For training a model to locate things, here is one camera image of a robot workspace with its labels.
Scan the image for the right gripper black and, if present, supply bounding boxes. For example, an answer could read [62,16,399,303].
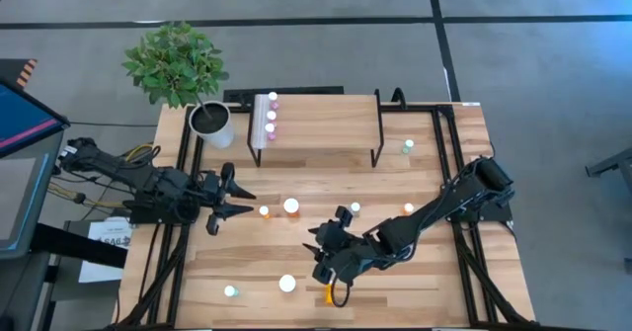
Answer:
[302,205,379,286]

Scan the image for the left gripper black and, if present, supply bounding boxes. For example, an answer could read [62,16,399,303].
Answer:
[197,161,257,237]

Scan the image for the wooden shelf black metal legs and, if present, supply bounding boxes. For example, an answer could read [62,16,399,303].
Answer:
[246,88,385,169]

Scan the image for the white plant pot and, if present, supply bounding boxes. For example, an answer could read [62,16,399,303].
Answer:
[188,100,236,150]

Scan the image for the green leafy artificial plant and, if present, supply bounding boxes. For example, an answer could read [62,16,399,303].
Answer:
[121,22,231,110]

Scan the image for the white printed paper sheet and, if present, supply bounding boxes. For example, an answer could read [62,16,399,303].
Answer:
[78,216,134,284]

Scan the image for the monitor with blue screen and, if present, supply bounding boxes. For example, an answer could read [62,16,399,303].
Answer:
[0,78,70,159]

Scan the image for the yellow cable bundle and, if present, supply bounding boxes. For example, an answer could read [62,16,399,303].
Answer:
[48,142,162,211]

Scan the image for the black aluminium table frame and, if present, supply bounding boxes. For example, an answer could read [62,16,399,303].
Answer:
[106,86,539,330]

